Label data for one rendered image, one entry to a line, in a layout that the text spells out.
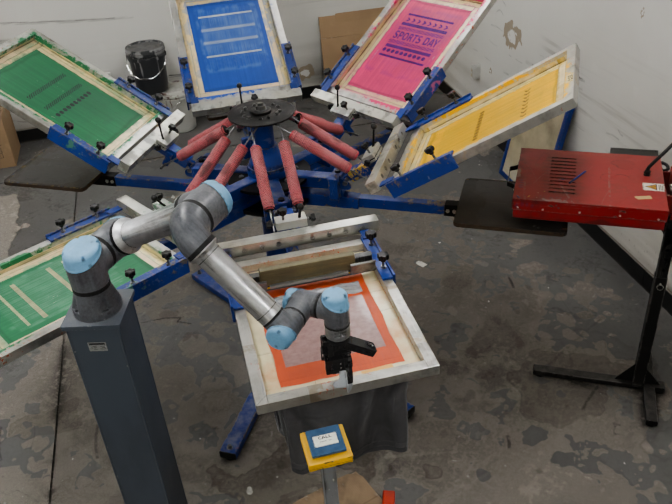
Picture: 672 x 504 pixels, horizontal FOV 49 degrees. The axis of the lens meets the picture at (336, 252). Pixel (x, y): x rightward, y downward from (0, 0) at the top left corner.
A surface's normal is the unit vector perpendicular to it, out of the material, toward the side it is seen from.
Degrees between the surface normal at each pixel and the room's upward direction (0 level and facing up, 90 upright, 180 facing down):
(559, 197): 0
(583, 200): 0
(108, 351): 90
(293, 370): 0
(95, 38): 90
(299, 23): 90
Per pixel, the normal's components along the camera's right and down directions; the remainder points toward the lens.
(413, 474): -0.06, -0.83
